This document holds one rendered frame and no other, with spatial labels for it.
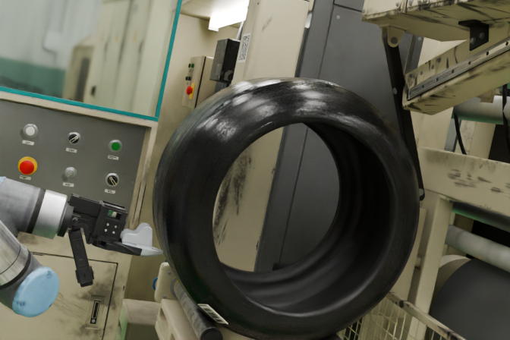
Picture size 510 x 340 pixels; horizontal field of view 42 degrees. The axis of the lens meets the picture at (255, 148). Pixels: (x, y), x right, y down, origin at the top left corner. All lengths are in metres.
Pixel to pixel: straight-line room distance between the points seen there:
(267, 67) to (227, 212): 0.38
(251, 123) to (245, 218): 0.47
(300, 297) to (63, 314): 0.74
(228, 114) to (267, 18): 0.45
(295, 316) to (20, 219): 0.57
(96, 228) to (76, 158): 0.68
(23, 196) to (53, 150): 0.68
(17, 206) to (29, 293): 0.19
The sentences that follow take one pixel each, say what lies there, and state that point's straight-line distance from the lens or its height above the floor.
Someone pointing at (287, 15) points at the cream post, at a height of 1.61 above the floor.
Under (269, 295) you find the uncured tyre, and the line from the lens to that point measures 1.65.
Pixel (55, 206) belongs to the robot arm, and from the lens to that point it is 1.34.
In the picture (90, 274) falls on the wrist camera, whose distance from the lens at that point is 1.38.
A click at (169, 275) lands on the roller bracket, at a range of 1.68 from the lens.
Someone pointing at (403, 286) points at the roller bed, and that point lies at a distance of 1.85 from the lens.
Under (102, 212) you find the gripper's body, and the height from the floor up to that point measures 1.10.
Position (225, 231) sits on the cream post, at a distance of 1.71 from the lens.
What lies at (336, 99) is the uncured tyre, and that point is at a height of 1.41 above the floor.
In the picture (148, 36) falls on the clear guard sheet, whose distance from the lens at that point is 1.99.
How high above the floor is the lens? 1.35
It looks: 3 degrees down
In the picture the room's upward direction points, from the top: 12 degrees clockwise
